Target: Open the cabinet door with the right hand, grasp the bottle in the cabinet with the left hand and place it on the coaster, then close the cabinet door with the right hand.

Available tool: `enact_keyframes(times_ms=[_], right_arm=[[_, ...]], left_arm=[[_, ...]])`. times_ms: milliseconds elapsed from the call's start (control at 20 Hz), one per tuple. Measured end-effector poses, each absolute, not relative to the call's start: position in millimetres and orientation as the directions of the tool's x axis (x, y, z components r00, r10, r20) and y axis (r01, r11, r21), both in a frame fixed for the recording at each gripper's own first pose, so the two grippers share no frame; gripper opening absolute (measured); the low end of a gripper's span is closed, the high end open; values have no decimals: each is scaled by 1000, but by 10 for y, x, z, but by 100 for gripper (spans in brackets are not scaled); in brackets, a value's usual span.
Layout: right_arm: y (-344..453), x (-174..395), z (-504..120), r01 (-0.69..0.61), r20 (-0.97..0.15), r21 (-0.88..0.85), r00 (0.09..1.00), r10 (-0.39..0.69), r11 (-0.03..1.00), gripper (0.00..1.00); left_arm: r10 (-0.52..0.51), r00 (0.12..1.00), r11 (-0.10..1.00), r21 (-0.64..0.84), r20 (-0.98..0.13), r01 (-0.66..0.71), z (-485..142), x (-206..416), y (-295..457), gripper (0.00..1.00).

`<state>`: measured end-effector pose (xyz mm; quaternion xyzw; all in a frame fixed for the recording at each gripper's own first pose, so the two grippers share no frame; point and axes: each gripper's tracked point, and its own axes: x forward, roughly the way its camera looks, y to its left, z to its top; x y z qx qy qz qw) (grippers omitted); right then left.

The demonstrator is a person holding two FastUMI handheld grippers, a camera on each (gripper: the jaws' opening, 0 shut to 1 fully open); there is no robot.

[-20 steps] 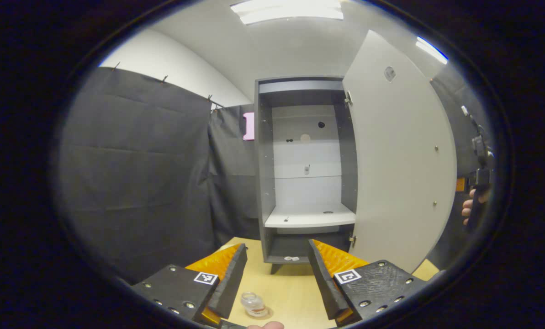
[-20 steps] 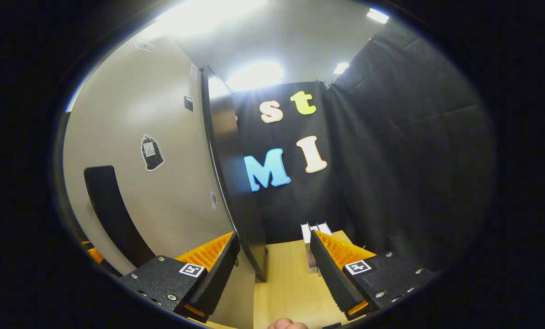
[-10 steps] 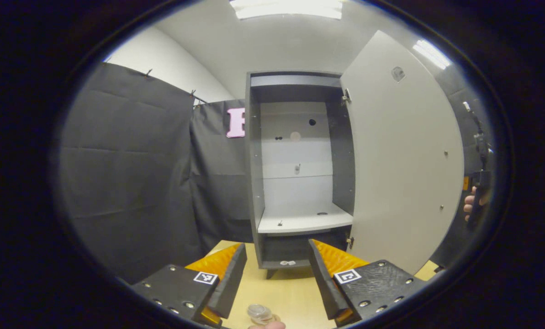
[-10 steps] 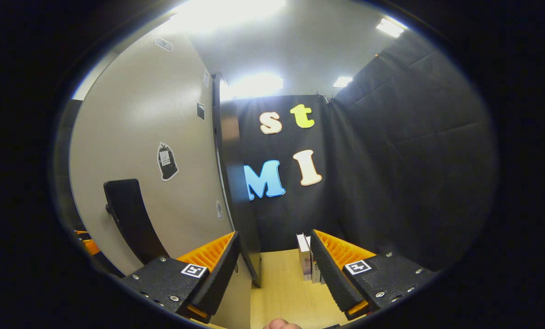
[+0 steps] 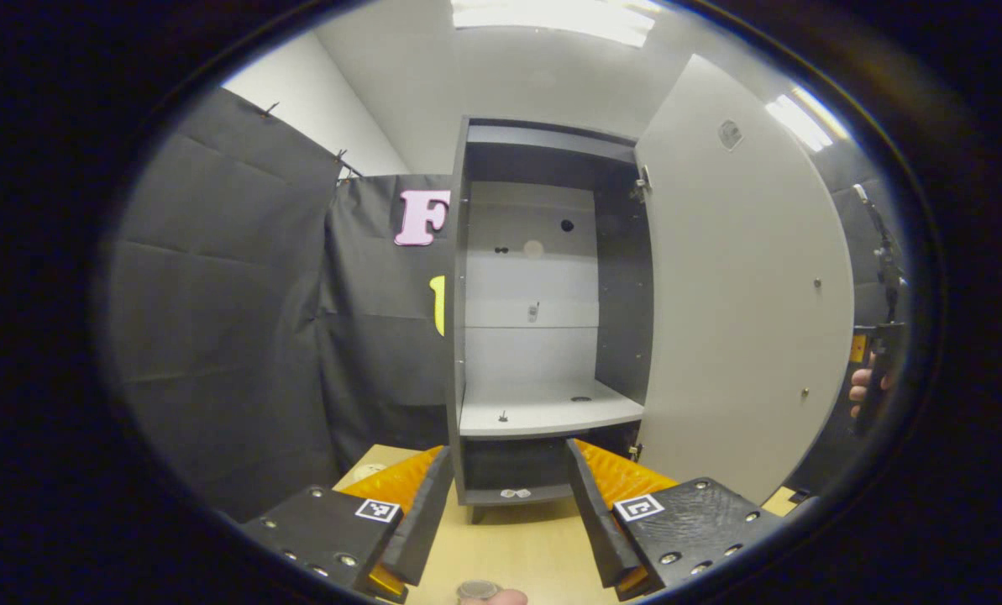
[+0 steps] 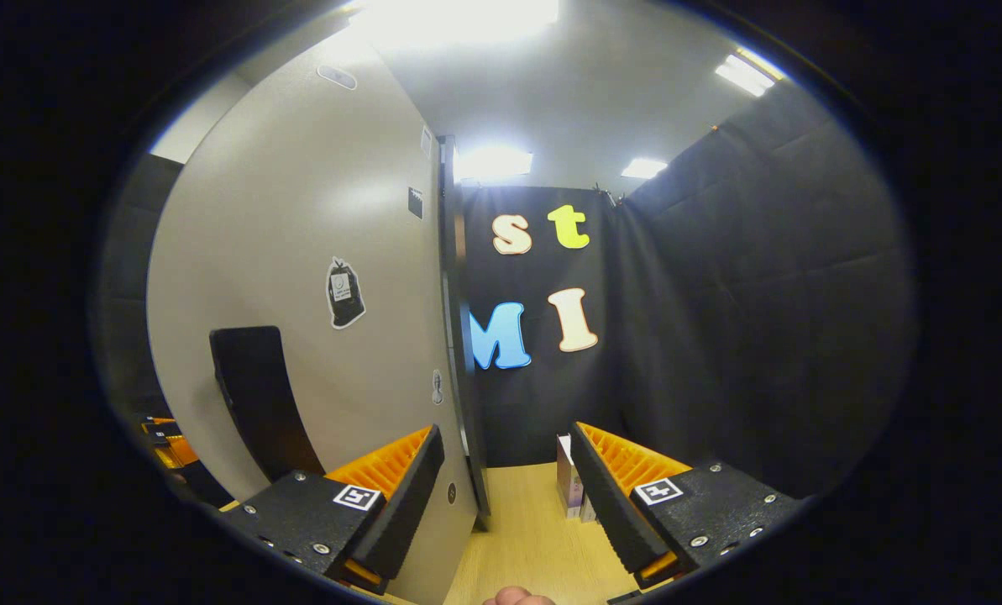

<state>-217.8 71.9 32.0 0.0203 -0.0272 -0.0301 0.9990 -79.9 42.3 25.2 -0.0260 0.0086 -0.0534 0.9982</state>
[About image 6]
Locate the large ceiling light panel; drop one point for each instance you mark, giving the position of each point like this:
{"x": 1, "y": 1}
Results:
{"x": 459, "y": 18}

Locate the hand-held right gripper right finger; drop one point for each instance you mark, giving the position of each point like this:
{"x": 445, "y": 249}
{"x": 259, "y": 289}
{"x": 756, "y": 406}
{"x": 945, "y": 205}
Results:
{"x": 610, "y": 512}

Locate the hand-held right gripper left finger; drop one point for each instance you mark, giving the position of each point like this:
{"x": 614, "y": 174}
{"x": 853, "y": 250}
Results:
{"x": 404, "y": 512}

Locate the small printed box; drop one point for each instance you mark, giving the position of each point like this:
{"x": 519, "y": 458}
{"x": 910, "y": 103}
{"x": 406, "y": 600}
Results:
{"x": 568, "y": 479}

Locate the black backdrop cloth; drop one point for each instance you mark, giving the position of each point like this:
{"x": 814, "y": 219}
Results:
{"x": 719, "y": 336}

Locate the long ceiling light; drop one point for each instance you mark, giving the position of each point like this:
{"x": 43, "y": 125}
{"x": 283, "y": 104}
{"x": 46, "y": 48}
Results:
{"x": 748, "y": 74}

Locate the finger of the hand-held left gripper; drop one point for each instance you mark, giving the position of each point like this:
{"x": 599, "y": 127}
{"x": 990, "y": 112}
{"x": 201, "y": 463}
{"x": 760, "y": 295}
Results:
{"x": 160, "y": 428}
{"x": 202, "y": 483}

